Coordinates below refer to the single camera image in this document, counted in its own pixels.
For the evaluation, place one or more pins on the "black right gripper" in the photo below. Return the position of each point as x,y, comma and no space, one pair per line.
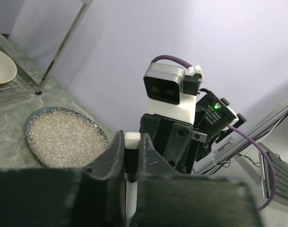
181,144

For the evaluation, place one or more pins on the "steel dish rack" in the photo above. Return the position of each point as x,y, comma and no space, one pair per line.
40,36

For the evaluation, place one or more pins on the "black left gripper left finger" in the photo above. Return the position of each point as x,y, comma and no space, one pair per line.
111,162

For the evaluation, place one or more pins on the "small white bowl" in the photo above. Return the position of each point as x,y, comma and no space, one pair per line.
8,69

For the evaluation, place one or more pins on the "black pen cap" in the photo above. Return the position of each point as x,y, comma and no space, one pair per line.
131,154

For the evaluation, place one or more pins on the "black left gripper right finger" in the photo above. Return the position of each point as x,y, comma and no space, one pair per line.
150,161

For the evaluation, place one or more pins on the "white marker black tip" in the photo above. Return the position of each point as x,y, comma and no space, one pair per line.
131,199

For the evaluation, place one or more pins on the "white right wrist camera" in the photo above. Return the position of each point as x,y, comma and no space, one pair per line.
171,92

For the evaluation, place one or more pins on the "speckled grey plate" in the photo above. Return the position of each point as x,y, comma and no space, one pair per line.
60,137

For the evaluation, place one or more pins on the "grey keyboard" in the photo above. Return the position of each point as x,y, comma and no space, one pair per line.
281,173

